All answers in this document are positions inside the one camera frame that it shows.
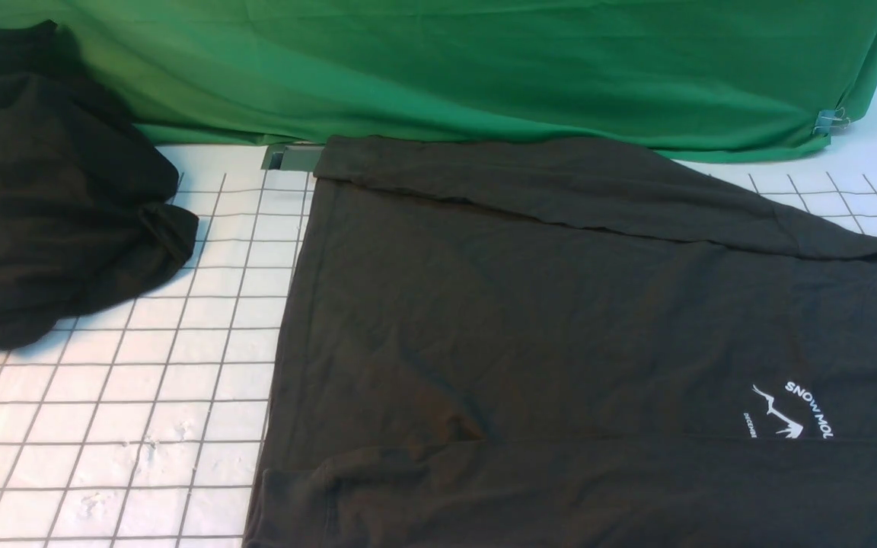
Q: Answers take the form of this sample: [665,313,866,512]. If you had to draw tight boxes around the gray long-sleeved shirt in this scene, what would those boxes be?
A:
[243,136,877,547]

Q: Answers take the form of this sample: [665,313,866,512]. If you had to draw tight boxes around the gray metal base bar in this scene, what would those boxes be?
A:
[261,143,324,173]

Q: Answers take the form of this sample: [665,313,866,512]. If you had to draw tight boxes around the green backdrop cloth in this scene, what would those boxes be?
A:
[0,1,877,164]

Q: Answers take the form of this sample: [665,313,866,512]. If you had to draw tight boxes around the black crumpled garment pile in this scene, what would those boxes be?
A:
[0,21,199,352]

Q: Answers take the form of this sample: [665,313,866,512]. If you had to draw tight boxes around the metal binder clip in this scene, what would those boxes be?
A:
[813,107,850,135]

